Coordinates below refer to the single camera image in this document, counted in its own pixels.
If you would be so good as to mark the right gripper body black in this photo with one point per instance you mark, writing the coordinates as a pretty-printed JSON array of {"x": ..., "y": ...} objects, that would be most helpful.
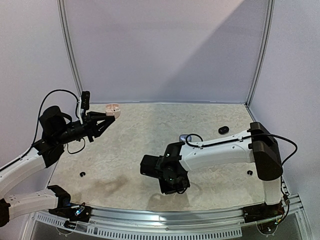
[{"x": 146, "y": 169}]

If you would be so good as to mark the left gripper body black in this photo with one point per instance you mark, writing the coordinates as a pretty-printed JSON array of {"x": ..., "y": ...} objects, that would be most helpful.
[{"x": 88, "y": 127}]

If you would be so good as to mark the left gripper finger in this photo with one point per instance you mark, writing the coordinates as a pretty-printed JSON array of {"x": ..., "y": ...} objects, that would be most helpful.
[
  {"x": 101, "y": 123},
  {"x": 96, "y": 115}
]

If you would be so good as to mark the pink earbud charging case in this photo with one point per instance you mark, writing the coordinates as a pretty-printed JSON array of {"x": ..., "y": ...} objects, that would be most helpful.
[{"x": 113, "y": 110}]

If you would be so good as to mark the purple earbud charging case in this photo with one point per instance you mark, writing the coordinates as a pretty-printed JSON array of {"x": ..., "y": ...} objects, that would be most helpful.
[{"x": 183, "y": 137}]

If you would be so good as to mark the black earbud case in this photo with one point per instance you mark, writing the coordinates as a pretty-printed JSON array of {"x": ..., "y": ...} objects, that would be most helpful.
[{"x": 223, "y": 130}]

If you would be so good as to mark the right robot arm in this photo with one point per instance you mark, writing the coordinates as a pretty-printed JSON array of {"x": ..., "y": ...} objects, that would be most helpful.
[{"x": 254, "y": 145}]

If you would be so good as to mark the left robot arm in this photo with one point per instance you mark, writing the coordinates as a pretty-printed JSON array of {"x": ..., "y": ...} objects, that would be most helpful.
[{"x": 58, "y": 130}]

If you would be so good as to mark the aluminium front rail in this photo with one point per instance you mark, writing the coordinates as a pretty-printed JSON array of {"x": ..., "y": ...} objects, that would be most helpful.
[{"x": 120, "y": 224}]

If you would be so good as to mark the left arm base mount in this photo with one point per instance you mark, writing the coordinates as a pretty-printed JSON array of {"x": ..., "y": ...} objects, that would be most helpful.
[{"x": 66, "y": 209}]

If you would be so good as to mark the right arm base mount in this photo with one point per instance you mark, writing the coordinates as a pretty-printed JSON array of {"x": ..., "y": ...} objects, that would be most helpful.
[{"x": 262, "y": 211}]

